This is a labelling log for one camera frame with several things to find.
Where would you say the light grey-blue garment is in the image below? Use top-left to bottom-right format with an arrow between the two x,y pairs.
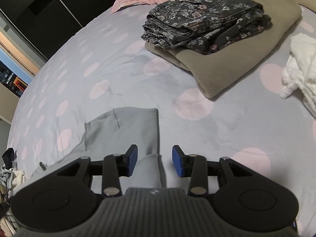
26,107 -> 162,192

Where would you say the khaki folded blanket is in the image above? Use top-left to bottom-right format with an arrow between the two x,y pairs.
145,0 -> 302,99

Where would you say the dotted grey bed cover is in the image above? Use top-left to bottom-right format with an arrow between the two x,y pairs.
8,5 -> 315,236

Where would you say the white knitted cloth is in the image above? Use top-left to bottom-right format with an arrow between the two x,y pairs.
280,33 -> 316,116

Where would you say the dark floral folded garment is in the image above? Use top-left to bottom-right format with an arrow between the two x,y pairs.
141,0 -> 271,55

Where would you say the black navy garment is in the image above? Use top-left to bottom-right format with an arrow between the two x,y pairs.
2,148 -> 16,170

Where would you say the dark sliding wardrobe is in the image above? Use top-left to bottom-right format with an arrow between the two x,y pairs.
1,0 -> 115,59

